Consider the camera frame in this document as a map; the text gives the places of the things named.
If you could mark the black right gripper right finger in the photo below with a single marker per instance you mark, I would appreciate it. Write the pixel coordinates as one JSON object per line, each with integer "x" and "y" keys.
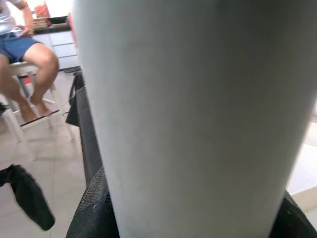
{"x": 294, "y": 220}

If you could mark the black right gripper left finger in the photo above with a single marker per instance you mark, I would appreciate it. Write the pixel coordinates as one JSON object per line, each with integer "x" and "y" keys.
{"x": 96, "y": 210}

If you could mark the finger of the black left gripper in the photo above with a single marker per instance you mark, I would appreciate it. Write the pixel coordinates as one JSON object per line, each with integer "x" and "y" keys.
{"x": 29, "y": 198}

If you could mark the white plastic table leg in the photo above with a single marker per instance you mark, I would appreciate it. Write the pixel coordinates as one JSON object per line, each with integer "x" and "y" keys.
{"x": 198, "y": 111}

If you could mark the black tablecloth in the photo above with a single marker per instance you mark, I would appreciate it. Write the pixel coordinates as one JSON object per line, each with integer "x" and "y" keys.
{"x": 89, "y": 136}

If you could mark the white wooden stool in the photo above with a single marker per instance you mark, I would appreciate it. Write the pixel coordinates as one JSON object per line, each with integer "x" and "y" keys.
{"x": 27, "y": 67}

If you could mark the seated person blue shorts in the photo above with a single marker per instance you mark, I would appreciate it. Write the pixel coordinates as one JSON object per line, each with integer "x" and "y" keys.
{"x": 37, "y": 57}

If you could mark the white kitchen cabinet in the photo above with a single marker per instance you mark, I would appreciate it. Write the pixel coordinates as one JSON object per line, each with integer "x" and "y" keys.
{"x": 62, "y": 49}

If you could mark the woven mat stack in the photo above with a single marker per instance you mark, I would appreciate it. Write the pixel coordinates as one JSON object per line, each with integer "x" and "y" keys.
{"x": 39, "y": 22}

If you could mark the black tray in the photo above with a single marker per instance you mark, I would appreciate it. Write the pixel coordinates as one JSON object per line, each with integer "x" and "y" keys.
{"x": 58, "y": 20}

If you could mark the red bag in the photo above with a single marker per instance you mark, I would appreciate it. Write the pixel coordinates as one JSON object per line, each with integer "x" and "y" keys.
{"x": 40, "y": 10}

